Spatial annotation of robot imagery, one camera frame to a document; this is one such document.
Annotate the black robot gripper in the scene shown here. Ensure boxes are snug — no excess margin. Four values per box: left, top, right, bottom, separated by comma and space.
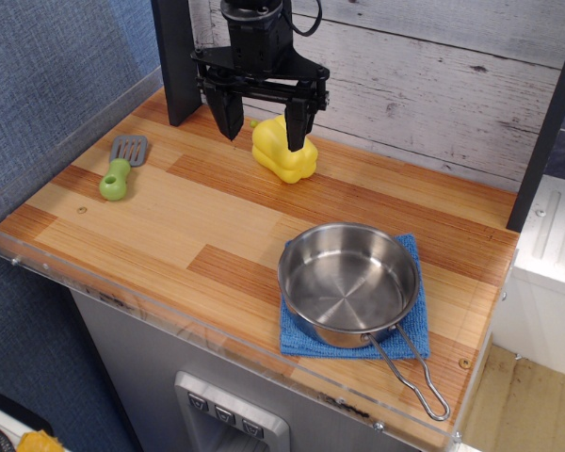
191, 8, 330, 152

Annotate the stainless steel pot with handle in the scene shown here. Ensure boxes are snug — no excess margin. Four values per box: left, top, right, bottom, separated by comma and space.
277, 222, 452, 423

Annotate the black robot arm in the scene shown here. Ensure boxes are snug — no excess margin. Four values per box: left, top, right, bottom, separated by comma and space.
191, 1, 330, 152

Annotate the yellow toy bell pepper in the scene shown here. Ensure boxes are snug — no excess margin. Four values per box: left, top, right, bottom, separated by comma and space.
250, 115, 318, 184

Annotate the blue microfiber cloth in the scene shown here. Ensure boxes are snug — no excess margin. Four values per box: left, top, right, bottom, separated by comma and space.
280, 233, 431, 362

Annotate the grey toy fridge cabinet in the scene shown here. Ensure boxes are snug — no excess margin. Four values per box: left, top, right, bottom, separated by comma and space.
73, 292, 411, 451

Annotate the clear acrylic table guard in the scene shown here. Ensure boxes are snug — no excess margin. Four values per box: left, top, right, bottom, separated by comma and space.
0, 70, 517, 450

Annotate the silver dispenser button panel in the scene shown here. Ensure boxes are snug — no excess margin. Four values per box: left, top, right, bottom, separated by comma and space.
174, 371, 291, 451

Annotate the white ridged side counter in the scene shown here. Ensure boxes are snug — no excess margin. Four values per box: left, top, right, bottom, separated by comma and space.
492, 176, 565, 374

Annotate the yellow object at bottom left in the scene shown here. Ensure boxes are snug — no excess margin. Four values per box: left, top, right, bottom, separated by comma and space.
16, 430, 65, 452

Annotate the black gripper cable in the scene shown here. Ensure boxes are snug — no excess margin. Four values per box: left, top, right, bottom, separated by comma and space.
280, 0, 324, 38

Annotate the left black vertical post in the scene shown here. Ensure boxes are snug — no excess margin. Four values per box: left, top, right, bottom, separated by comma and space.
151, 0, 202, 126

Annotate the black vertical post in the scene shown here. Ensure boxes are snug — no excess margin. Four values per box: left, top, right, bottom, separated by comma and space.
151, 0, 202, 126
506, 60, 565, 233

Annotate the grey spatula with green handle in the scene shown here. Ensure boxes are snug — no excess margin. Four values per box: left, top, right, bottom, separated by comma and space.
99, 135, 148, 202

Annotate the right black vertical post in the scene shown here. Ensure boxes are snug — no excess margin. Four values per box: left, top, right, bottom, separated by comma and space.
506, 60, 565, 233

